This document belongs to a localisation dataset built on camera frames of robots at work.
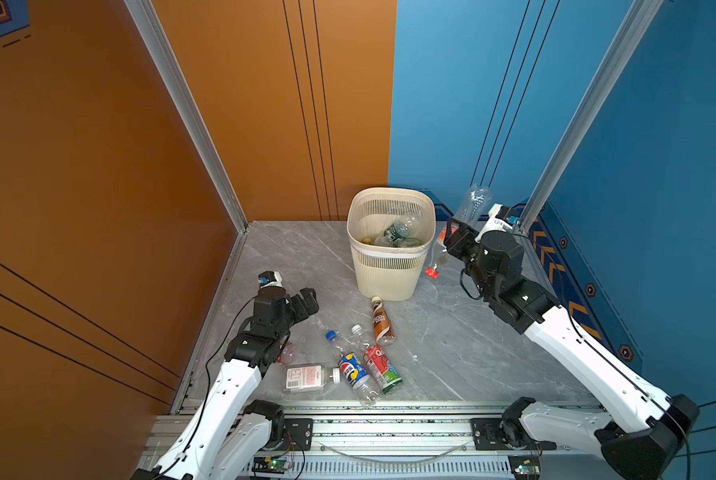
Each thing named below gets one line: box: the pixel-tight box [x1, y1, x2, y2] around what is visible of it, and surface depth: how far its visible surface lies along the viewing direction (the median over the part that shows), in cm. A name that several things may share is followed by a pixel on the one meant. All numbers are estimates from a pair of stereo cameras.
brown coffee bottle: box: [371, 296, 396, 347], surface depth 89 cm
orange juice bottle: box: [280, 342, 296, 366], surface depth 84 cm
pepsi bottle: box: [326, 330, 377, 407], surface depth 81 cm
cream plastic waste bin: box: [346, 187, 437, 301], surface depth 93 cm
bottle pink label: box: [282, 364, 341, 393], surface depth 81 cm
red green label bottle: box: [351, 324, 403, 395], surface depth 81 cm
